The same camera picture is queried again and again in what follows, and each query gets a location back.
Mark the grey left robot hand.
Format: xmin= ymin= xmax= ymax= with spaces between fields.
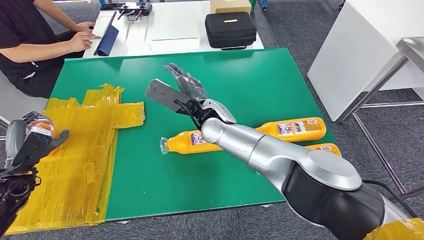
xmin=4 ymin=110 xmax=47 ymax=168

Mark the person's left hand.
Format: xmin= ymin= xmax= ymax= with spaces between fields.
xmin=76 ymin=21 xmax=96 ymax=33

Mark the person's right hand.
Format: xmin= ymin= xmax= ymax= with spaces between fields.
xmin=67 ymin=31 xmax=102 ymax=53

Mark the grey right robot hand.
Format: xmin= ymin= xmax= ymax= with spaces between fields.
xmin=163 ymin=62 xmax=210 ymax=102

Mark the orange detergent bottle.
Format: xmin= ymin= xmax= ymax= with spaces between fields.
xmin=255 ymin=116 xmax=328 ymax=143
xmin=159 ymin=129 xmax=223 ymax=156
xmin=304 ymin=143 xmax=343 ymax=158
xmin=26 ymin=115 xmax=61 ymax=139

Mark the dark blue tablet case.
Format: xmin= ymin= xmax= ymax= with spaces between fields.
xmin=93 ymin=11 xmax=119 ymax=57

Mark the stainless steel table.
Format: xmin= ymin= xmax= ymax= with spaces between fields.
xmin=0 ymin=71 xmax=49 ymax=132
xmin=337 ymin=36 xmax=424 ymax=200

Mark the black handheld controller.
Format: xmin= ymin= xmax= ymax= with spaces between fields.
xmin=117 ymin=1 xmax=153 ymax=21

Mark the person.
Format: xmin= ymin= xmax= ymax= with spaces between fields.
xmin=0 ymin=0 xmax=102 ymax=99

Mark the yellow plastic sheet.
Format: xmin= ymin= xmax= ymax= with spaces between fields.
xmin=362 ymin=217 xmax=424 ymax=240
xmin=4 ymin=83 xmax=146 ymax=235

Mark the black carrying case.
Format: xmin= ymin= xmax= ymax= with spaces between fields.
xmin=204 ymin=12 xmax=258 ymax=51

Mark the brown cardboard box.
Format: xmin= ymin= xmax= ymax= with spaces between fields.
xmin=209 ymin=0 xmax=253 ymax=15

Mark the white side table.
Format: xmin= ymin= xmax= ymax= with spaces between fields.
xmin=307 ymin=0 xmax=424 ymax=122

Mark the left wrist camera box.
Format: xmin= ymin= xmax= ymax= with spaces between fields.
xmin=13 ymin=128 xmax=71 ymax=168

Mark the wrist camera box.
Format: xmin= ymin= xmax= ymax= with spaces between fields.
xmin=145 ymin=78 xmax=193 ymax=115
xmin=13 ymin=128 xmax=71 ymax=168

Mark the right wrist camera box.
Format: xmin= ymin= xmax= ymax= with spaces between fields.
xmin=145 ymin=78 xmax=193 ymax=115

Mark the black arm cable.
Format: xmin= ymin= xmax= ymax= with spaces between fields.
xmin=362 ymin=178 xmax=420 ymax=220

